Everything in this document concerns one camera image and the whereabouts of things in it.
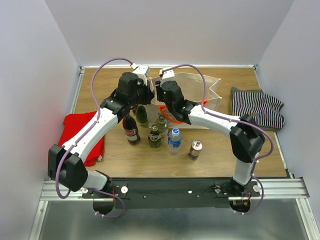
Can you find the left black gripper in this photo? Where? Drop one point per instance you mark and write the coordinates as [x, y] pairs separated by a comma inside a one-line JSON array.
[[149, 94]]

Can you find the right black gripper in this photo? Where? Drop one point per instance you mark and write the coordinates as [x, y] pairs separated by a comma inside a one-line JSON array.
[[159, 90]]

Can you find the beige canvas tote bag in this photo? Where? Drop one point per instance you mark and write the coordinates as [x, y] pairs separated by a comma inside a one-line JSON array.
[[193, 89]]

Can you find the blue label water bottle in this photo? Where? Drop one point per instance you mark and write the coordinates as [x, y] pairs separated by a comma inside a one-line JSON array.
[[174, 141]]

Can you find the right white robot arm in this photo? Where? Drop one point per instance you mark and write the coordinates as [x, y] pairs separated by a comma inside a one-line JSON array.
[[246, 140]]

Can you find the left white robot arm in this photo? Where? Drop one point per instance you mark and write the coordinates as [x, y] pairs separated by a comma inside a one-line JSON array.
[[66, 162]]

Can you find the rear green glass bottle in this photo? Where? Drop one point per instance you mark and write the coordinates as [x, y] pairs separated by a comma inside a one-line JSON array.
[[141, 115]]

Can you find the clear glass soda bottle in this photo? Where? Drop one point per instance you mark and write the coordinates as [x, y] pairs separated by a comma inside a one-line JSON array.
[[162, 125]]

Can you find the front cola glass bottle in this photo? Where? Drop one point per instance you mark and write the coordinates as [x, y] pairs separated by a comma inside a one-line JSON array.
[[131, 129]]

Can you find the front green beer bottle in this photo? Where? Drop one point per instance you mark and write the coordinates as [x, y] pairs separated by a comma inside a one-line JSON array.
[[154, 137]]

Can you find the red bull energy can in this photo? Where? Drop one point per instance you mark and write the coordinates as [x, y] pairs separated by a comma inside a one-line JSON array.
[[195, 149]]

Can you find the red folded cloth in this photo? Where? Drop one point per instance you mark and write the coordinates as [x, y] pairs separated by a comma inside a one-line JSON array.
[[73, 123]]

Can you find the striped folded cloth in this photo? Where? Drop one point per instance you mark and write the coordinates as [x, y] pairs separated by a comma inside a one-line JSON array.
[[264, 108]]

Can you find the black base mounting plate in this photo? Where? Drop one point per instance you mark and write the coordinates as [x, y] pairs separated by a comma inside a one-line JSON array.
[[165, 193]]

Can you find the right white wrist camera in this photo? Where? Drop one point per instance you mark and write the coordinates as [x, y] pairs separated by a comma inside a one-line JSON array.
[[166, 74]]

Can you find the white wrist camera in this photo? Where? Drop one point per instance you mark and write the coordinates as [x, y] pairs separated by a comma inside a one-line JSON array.
[[166, 74], [142, 71]]

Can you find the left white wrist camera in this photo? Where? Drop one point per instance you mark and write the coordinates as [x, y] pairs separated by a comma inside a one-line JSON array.
[[142, 71]]

